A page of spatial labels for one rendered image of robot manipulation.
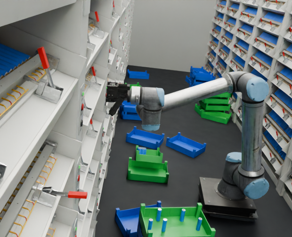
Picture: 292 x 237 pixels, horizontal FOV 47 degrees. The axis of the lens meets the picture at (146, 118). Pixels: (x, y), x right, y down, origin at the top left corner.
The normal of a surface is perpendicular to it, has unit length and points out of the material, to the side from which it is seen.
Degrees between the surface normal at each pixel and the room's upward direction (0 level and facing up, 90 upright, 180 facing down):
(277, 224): 0
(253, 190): 94
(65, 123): 90
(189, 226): 0
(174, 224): 0
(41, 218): 18
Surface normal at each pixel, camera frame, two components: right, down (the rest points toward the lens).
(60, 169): 0.41, -0.84
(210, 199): 0.07, -0.92
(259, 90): 0.24, 0.25
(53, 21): 0.00, 0.38
